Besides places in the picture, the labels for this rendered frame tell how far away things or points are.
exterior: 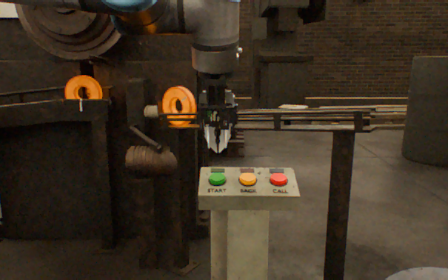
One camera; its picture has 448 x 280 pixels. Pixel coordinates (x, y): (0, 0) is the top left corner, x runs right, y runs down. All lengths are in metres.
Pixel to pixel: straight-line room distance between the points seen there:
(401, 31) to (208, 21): 7.84
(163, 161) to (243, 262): 0.65
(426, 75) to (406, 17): 5.09
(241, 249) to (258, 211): 0.11
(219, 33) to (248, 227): 0.48
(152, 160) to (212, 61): 0.86
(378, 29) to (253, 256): 7.51
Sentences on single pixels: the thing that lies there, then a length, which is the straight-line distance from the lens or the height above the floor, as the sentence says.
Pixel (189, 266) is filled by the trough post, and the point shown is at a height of 0.01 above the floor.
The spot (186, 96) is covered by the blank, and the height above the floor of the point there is 0.75.
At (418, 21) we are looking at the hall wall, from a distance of 8.55.
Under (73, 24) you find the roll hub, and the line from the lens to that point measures 1.59.
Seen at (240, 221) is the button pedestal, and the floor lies 0.51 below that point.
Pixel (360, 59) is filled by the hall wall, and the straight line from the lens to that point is 8.12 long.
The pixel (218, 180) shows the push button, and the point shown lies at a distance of 0.88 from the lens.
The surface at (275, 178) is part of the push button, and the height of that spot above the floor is 0.61.
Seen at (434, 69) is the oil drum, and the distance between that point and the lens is 3.40.
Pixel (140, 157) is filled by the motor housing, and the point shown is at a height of 0.50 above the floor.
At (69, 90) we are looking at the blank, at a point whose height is 0.75.
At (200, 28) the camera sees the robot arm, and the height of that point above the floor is 0.95.
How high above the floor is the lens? 0.90
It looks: 13 degrees down
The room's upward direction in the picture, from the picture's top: straight up
